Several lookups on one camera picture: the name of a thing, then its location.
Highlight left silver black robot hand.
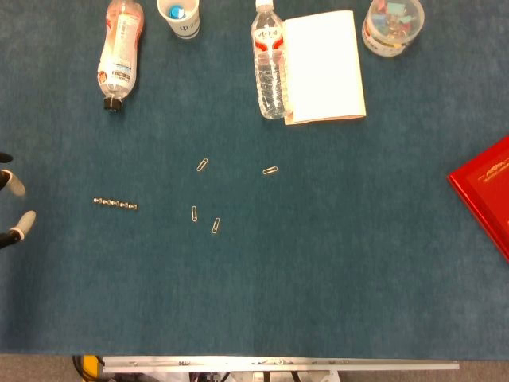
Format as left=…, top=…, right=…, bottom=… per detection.
left=0, top=153, right=37, bottom=250

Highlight pink label bottle black cap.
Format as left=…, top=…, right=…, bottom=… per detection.
left=96, top=0, right=146, bottom=114

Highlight yellow plastic part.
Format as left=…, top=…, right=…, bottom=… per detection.
left=82, top=355, right=99, bottom=379

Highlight white paper cup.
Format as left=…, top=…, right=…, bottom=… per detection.
left=157, top=0, right=200, bottom=40

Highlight clear water bottle red label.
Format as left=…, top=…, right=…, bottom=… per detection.
left=251, top=0, right=288, bottom=119

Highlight blue table cloth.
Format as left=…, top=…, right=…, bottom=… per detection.
left=0, top=0, right=509, bottom=361

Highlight white paper booklet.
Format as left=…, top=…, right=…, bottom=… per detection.
left=282, top=10, right=367, bottom=127

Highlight clear jar of binder clips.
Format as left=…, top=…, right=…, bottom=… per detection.
left=361, top=0, right=425, bottom=57

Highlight red hardcover book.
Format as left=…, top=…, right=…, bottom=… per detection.
left=447, top=135, right=509, bottom=264

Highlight aluminium table edge rail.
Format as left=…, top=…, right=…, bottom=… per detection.
left=102, top=355, right=460, bottom=374

